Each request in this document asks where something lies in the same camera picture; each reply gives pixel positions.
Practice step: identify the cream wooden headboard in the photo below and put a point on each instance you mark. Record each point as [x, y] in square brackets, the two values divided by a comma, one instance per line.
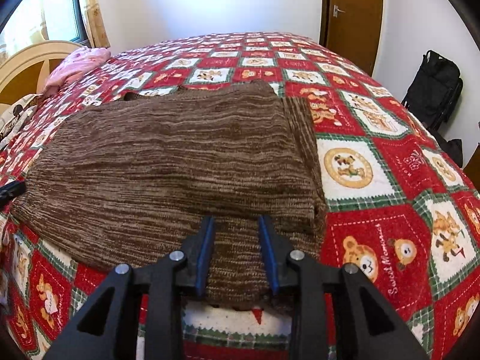
[22, 60]

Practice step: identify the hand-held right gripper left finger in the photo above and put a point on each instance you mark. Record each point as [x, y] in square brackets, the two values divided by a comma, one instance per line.
[205, 255]

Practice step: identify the yellow patterned curtain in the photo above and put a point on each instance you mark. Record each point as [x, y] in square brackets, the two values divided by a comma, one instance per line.
[95, 11]

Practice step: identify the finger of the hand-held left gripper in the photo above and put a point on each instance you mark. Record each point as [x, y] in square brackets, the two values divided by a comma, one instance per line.
[11, 192]

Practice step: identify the window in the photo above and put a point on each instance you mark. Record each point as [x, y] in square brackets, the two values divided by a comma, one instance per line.
[62, 11]

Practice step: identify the red checked printed bedspread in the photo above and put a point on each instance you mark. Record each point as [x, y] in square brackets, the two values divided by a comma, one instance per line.
[375, 232]

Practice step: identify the sheer cream curtain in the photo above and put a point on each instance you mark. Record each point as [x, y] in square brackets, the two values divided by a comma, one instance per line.
[26, 22]

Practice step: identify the brown wooden door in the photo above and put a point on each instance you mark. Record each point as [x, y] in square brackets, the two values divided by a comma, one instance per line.
[352, 26]

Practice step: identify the white patterned cloth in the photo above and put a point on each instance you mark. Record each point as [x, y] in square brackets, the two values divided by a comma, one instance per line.
[15, 120]

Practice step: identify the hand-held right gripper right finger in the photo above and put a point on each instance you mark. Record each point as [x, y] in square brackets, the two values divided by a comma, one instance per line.
[269, 255]

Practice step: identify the brown knit sweater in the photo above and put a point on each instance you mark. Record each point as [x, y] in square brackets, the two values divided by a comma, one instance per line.
[168, 165]

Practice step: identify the black bag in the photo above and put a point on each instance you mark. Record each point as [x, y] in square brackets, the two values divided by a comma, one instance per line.
[452, 150]

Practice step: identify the pink pillow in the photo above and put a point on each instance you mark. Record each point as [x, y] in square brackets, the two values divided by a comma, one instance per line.
[80, 63]

